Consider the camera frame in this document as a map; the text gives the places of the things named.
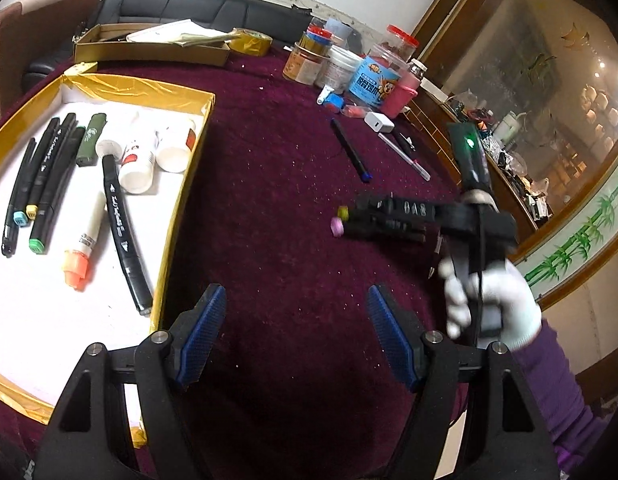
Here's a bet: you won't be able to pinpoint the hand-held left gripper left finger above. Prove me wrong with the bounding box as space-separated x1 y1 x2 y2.
33 282 228 480

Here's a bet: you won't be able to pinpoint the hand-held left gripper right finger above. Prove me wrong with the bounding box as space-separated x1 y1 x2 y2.
365 284 560 480

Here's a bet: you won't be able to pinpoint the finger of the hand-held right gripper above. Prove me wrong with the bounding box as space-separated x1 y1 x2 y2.
347 222 430 244
355 191 443 222

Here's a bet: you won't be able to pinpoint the yellow-capped black marker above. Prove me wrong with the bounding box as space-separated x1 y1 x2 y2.
26 112 78 221
337 205 370 224

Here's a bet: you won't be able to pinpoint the pink-capped black marker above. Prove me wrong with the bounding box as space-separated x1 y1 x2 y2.
330 216 370 239

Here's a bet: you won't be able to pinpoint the plain black marker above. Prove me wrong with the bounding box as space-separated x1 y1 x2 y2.
101 153 155 317

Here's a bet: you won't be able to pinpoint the gold-rimmed white tray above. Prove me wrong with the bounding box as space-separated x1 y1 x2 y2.
0 72 216 450

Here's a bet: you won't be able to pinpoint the orange-capped marker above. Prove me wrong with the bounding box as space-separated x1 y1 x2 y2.
61 190 108 292

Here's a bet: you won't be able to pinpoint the white bottle red label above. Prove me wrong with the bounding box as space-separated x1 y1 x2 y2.
119 112 158 195

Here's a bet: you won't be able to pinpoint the green-capped black marker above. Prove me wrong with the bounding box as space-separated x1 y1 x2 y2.
28 126 88 255

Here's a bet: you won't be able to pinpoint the white cylindrical cap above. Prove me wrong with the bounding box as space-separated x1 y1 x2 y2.
95 137 125 162

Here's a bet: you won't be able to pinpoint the olive green lighter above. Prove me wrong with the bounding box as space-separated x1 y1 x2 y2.
75 112 108 168

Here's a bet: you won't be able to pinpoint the clear gel pen black grip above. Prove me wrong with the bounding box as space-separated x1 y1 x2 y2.
1 137 38 259

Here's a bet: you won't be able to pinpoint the teal-capped black marker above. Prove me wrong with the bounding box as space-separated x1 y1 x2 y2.
13 117 62 229

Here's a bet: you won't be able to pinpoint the person's right forearm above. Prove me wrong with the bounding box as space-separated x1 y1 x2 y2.
508 319 614 480

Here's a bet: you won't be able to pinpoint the person's right hand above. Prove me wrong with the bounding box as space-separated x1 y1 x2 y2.
437 254 544 354

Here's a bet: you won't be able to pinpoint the white pen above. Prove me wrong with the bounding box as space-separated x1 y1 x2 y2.
377 132 432 182

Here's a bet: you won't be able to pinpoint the pile of clutter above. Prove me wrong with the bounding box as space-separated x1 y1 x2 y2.
441 92 554 221

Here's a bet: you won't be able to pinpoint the blue-capped black marker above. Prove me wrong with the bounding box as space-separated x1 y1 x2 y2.
331 118 374 183

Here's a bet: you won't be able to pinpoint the white charger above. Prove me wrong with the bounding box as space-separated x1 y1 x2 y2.
364 111 398 136

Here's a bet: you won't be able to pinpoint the bamboo print panel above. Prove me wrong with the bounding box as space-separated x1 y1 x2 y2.
523 164 618 288

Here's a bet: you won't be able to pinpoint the white kettle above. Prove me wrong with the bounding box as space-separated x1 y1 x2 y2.
493 111 528 144

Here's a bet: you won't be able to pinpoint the pink cup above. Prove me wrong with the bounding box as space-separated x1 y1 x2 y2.
383 58 428 118

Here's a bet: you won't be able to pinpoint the blue label snack jar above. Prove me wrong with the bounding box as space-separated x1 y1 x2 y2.
348 54 408 111

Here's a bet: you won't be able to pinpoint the white plastic jar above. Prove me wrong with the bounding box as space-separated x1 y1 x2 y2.
316 47 363 92

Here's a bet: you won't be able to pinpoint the red-lid clear jar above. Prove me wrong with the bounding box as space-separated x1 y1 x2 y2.
371 24 420 69

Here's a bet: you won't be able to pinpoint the brown clear jar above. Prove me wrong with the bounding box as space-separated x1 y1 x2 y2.
282 41 330 86

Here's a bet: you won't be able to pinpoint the toothpick holder red lid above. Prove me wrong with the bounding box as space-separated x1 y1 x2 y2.
303 24 335 52

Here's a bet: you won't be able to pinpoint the wooden cabinet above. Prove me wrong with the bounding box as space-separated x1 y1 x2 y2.
405 0 618 313

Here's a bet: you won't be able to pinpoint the yellow tape roll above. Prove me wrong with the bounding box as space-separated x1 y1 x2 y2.
228 27 273 57

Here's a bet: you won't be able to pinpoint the cardboard box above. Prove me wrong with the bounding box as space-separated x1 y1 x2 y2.
73 22 233 68

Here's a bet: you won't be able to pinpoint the black sofa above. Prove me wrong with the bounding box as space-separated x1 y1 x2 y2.
23 0 320 80

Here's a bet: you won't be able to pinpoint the brown chair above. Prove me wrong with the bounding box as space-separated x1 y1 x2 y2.
0 0 106 127

